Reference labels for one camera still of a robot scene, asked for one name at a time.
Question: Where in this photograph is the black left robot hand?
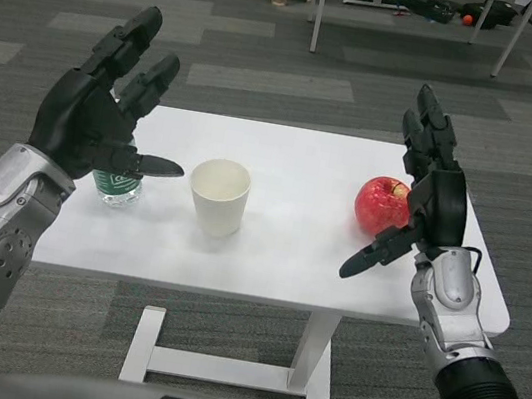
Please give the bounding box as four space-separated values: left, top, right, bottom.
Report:
21 0 211 197

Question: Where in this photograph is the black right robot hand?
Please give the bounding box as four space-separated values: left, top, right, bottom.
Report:
337 73 488 297

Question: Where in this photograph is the white paper cup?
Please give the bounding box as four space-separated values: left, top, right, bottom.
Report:
181 154 256 243

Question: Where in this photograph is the red apple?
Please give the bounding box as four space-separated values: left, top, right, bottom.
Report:
350 172 418 242

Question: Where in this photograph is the clear water bottle green label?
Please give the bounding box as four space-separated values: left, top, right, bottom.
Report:
86 131 151 214

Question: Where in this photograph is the black bag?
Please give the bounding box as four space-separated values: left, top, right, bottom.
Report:
458 0 516 35

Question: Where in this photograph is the white bar on floor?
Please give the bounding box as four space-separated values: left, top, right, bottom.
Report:
342 0 413 15

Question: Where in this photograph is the white background table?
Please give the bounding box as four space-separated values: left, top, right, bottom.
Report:
303 0 532 88

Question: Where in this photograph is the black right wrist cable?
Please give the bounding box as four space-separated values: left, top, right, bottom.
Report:
464 247 486 276

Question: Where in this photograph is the black devices and cables pile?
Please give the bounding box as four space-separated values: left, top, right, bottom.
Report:
405 0 458 27

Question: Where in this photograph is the white table leg frame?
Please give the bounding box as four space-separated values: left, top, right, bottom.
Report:
115 282 348 399

